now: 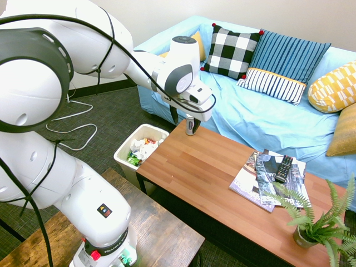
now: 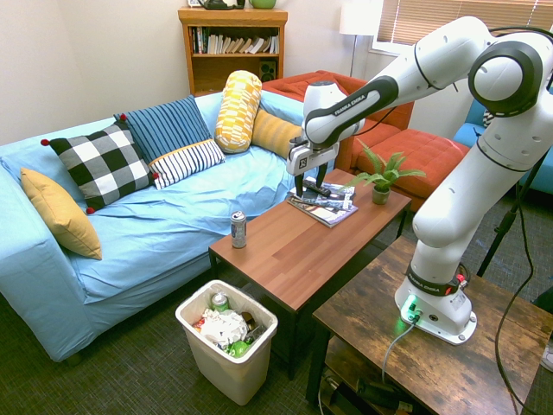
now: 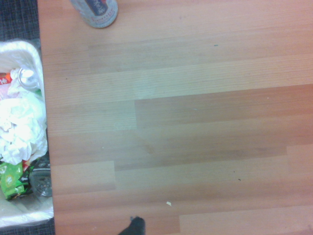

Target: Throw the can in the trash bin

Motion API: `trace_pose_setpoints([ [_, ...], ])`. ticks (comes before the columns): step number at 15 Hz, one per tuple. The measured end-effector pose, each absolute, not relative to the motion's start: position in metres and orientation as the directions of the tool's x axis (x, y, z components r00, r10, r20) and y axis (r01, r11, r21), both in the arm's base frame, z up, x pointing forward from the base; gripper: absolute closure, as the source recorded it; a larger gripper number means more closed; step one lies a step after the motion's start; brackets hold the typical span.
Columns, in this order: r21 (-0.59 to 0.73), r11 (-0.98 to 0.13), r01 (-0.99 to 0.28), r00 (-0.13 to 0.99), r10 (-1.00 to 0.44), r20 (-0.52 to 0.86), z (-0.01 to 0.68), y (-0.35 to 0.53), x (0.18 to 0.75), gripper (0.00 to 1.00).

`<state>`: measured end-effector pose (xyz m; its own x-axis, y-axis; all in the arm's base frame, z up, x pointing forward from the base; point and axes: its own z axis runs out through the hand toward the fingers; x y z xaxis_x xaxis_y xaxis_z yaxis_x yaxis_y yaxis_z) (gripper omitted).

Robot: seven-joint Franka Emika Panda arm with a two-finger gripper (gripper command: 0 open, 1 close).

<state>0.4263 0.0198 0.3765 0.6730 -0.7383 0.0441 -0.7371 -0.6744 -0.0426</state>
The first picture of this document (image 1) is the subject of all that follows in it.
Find crumpled white paper trash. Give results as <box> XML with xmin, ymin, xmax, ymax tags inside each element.
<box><xmin>130</xmin><ymin>138</ymin><xmax>165</xmax><ymax>161</ymax></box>

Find black white checkered pillow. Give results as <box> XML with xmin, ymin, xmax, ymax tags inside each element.
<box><xmin>200</xmin><ymin>22</ymin><xmax>264</xmax><ymax>80</ymax></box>

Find white floor cable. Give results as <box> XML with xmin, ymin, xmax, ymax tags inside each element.
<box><xmin>46</xmin><ymin>93</ymin><xmax>98</xmax><ymax>151</ymax></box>

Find black TV remote control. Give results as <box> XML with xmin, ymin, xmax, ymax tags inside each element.
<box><xmin>275</xmin><ymin>155</ymin><xmax>294</xmax><ymax>184</ymax></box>

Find silver drink can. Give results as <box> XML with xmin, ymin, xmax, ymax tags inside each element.
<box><xmin>185</xmin><ymin>113</ymin><xmax>196</xmax><ymax>137</ymax></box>

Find green snack wrapper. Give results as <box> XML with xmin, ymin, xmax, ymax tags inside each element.
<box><xmin>127</xmin><ymin>151</ymin><xmax>141</xmax><ymax>167</ymax></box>

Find light blue covered sofa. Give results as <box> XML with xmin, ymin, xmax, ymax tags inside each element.
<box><xmin>133</xmin><ymin>15</ymin><xmax>356</xmax><ymax>212</ymax></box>

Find mustard textured woven pillow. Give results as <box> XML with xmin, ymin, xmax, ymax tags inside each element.
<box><xmin>325</xmin><ymin>103</ymin><xmax>356</xmax><ymax>157</ymax></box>

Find reddish wooden coffee table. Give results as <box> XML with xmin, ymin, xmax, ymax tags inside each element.
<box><xmin>135</xmin><ymin>119</ymin><xmax>356</xmax><ymax>267</ymax></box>

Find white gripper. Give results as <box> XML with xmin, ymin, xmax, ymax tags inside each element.
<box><xmin>164</xmin><ymin>82</ymin><xmax>217</xmax><ymax>135</ymax></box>

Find white plastic trash bin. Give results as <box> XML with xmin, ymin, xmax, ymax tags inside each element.
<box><xmin>113</xmin><ymin>123</ymin><xmax>170</xmax><ymax>196</ymax></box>

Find potted green fern plant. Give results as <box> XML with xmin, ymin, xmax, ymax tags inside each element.
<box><xmin>263</xmin><ymin>172</ymin><xmax>356</xmax><ymax>267</ymax></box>

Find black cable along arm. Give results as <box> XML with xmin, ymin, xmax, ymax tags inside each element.
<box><xmin>0</xmin><ymin>5</ymin><xmax>217</xmax><ymax>267</ymax></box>

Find magazine with dark cover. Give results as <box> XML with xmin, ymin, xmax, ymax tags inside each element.
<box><xmin>255</xmin><ymin>152</ymin><xmax>312</xmax><ymax>209</ymax></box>

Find black metal stand leg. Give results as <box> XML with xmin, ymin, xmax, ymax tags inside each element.
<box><xmin>0</xmin><ymin>217</ymin><xmax>26</xmax><ymax>243</ymax></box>

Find stack of magazines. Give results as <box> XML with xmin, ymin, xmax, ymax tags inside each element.
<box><xmin>229</xmin><ymin>151</ymin><xmax>276</xmax><ymax>214</ymax></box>

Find rustic dark wood table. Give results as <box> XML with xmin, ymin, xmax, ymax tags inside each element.
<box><xmin>0</xmin><ymin>166</ymin><xmax>206</xmax><ymax>267</ymax></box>

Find plain mustard yellow pillow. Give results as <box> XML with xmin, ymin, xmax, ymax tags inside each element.
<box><xmin>158</xmin><ymin>30</ymin><xmax>207</xmax><ymax>62</ymax></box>

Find yellow white patterned bolster pillow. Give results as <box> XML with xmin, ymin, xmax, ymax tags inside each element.
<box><xmin>308</xmin><ymin>60</ymin><xmax>356</xmax><ymax>113</ymax></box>

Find blue striped pillow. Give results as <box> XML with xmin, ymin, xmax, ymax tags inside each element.
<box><xmin>236</xmin><ymin>29</ymin><xmax>332</xmax><ymax>107</ymax></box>

